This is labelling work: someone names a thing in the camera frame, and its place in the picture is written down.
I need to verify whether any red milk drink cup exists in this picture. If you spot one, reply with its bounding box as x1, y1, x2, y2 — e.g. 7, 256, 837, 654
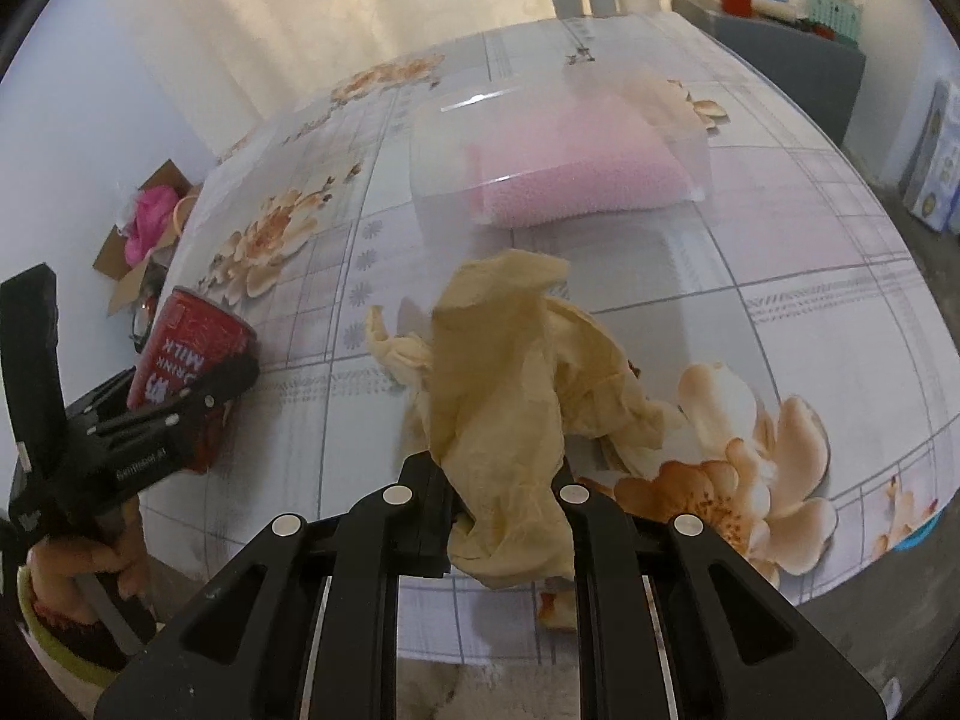
117, 288, 256, 481

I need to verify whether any brown paper napkin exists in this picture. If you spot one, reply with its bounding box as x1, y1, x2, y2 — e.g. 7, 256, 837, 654
364, 249, 670, 589

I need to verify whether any pink sponge cloth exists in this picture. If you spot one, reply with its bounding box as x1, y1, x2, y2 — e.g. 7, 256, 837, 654
466, 94, 711, 227

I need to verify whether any clear plastic container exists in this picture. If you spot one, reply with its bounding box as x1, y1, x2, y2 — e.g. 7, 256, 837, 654
410, 64, 713, 241

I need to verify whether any blue plastic trash basket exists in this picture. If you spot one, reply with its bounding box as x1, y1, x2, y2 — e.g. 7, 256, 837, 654
887, 500, 942, 553

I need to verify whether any left hand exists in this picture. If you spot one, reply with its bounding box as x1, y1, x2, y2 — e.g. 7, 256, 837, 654
26, 497, 149, 629

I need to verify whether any cardboard box with pink bag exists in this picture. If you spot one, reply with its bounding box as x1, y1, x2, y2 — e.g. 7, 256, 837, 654
93, 160, 199, 317

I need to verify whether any floral tablecloth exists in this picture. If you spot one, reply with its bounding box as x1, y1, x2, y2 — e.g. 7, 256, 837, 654
143, 13, 958, 642

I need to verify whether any cream curtain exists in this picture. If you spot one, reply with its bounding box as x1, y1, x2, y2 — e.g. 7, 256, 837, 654
141, 0, 723, 145

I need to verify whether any blue white carton box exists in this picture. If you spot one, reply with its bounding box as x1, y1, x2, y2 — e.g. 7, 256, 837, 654
903, 76, 958, 232

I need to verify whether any dark grey side cabinet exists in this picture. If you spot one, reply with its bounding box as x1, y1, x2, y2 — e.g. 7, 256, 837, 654
670, 0, 867, 145

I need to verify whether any teal chopstick holder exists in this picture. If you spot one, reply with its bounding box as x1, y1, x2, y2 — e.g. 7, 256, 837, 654
805, 0, 862, 44

